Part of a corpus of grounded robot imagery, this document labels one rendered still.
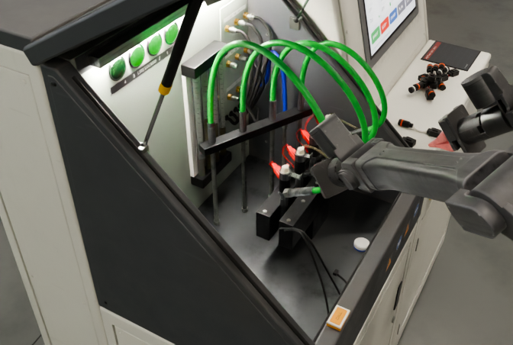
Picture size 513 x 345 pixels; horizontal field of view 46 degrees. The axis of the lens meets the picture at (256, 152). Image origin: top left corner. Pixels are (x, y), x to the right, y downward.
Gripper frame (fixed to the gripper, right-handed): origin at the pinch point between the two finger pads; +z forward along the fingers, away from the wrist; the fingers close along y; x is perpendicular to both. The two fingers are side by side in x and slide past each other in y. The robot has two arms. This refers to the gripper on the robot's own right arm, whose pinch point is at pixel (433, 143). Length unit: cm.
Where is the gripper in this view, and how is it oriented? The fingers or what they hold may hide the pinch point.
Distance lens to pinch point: 135.8
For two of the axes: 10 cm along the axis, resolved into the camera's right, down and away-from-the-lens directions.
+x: -6.9, 4.3, -5.8
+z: -5.2, 2.6, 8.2
